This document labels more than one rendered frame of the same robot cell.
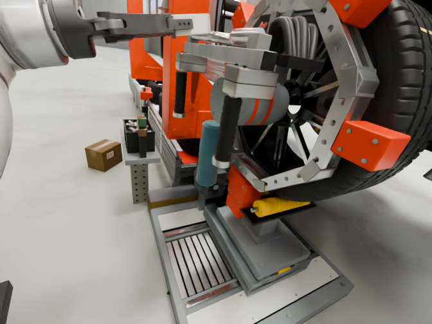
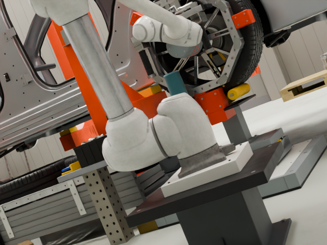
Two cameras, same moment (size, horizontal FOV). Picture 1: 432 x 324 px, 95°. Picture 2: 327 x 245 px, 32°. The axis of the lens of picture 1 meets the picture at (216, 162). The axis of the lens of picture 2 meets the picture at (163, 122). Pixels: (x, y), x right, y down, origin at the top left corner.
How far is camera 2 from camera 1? 2.50 m
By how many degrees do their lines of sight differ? 41
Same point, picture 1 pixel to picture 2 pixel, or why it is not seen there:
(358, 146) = (242, 19)
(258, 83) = (203, 15)
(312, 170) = (237, 41)
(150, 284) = not seen: hidden behind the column
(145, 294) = not seen: hidden behind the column
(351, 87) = (224, 6)
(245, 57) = (192, 11)
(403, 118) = (244, 7)
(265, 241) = (253, 139)
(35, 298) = not seen: outside the picture
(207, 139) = (176, 80)
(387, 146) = (247, 12)
